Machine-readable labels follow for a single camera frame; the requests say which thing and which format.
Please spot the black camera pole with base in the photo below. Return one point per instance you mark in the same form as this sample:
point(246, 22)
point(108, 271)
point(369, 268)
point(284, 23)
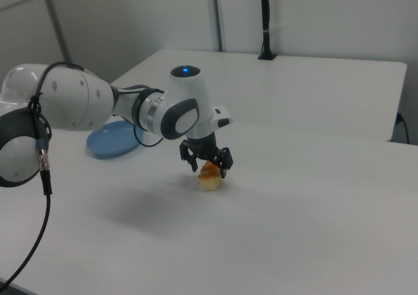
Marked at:
point(266, 21)

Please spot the grey metal partition post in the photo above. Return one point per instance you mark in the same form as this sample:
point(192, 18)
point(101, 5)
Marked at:
point(217, 14)
point(55, 14)

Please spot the bread roll with orange topping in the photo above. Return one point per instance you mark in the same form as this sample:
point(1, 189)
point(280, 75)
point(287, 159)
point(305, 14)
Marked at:
point(209, 182)

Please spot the blue oval plastic plate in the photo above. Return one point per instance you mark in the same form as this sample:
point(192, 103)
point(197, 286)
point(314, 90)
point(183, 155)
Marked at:
point(107, 145)

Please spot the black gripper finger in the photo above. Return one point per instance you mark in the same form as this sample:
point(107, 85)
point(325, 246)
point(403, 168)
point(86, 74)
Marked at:
point(193, 164)
point(226, 161)

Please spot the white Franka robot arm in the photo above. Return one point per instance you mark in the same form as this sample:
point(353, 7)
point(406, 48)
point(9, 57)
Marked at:
point(72, 102)

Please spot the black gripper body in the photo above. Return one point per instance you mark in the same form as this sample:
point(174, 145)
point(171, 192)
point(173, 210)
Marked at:
point(202, 146)

